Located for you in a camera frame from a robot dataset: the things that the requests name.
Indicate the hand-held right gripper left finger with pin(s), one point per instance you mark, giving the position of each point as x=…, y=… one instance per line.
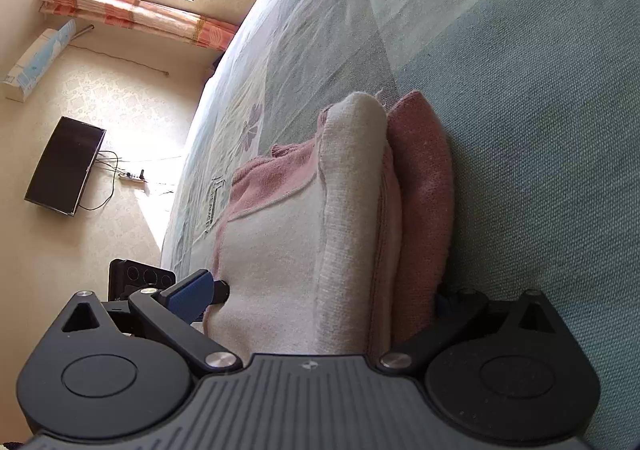
x=192, y=294

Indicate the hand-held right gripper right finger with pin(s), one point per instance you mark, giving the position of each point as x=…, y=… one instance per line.
x=457, y=317

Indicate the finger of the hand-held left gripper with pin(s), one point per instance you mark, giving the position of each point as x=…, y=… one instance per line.
x=222, y=292

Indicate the pink and white knit sweater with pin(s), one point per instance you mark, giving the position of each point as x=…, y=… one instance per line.
x=280, y=240

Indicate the white power strip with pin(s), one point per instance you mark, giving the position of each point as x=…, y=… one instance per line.
x=131, y=177

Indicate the white air conditioner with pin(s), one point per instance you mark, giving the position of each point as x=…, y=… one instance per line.
x=40, y=60

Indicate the bed with pastel patchwork sheet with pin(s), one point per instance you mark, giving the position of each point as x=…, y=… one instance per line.
x=500, y=80

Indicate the pink patterned curtain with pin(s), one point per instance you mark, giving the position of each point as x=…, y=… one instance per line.
x=140, y=15

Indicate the black wall television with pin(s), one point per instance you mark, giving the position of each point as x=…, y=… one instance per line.
x=65, y=165

